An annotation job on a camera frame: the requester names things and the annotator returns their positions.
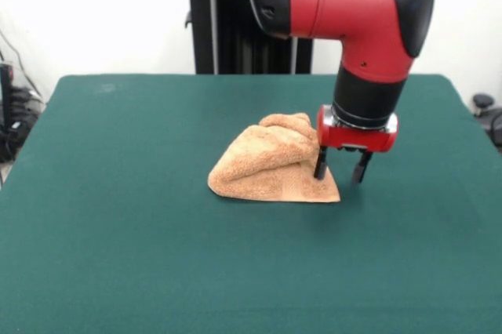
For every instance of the black plug bundle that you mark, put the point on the black plug bundle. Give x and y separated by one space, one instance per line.
25 100

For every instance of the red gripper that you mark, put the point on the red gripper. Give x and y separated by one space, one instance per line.
355 140

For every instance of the black upright device, red light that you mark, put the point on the black upright device, red light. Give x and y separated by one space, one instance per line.
6 114

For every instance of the dark green table cloth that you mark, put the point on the dark green table cloth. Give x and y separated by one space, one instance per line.
117 200

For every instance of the tan terry cloth towel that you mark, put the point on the tan terry cloth towel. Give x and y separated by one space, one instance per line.
266 171

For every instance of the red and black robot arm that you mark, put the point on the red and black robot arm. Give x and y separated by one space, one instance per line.
345 8

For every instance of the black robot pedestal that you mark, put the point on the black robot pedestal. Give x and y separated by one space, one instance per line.
227 28

